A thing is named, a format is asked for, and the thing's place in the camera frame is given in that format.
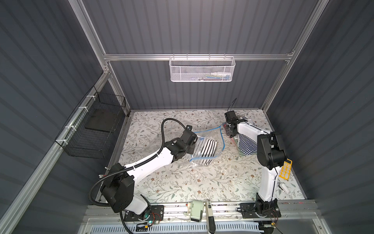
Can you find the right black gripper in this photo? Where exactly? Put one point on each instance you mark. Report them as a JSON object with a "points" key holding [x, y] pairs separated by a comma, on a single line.
{"points": [[229, 128]]}

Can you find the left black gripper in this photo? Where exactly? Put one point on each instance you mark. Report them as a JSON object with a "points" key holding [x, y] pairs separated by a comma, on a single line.
{"points": [[192, 145]]}

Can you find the navy striped garment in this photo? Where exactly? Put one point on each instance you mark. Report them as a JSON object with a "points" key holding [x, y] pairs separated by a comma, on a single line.
{"points": [[248, 134]]}

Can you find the green striped garment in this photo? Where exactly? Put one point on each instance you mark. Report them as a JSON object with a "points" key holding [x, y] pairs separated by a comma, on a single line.
{"points": [[235, 141]]}

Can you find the clear vacuum bag blue zipper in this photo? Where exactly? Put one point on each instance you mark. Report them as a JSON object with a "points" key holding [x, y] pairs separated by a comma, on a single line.
{"points": [[170, 151]]}

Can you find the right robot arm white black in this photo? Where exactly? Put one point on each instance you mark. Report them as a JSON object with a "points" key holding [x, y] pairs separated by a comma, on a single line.
{"points": [[271, 155]]}

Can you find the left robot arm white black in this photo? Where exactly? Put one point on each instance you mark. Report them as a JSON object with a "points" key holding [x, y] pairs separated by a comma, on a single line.
{"points": [[118, 186]]}

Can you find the black striped folded garment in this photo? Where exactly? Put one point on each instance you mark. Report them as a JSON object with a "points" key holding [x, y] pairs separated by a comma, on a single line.
{"points": [[204, 152]]}

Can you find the yellow calculator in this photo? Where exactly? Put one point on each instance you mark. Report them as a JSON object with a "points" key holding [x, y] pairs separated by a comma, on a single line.
{"points": [[286, 169]]}

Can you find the small white object on table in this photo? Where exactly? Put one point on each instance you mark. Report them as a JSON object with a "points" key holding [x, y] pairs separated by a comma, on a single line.
{"points": [[284, 188]]}

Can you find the white wire wall basket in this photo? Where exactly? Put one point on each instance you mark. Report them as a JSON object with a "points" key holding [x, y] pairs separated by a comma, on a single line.
{"points": [[198, 69]]}

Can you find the pale green box on rail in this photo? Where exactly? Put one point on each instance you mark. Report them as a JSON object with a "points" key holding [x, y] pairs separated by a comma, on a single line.
{"points": [[195, 211]]}

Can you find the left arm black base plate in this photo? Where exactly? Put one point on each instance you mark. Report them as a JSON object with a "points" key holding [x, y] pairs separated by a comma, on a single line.
{"points": [[155, 213]]}

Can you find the black handle on rail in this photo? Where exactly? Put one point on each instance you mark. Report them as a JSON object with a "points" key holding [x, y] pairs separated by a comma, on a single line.
{"points": [[211, 228]]}

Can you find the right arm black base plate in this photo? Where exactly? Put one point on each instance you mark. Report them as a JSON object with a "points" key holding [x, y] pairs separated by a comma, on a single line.
{"points": [[259, 210]]}

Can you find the black wire wall basket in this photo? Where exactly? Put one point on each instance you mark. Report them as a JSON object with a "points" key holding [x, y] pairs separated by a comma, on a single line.
{"points": [[95, 129]]}

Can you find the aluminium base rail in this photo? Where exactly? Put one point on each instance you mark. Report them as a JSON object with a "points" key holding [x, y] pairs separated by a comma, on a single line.
{"points": [[298, 217]]}

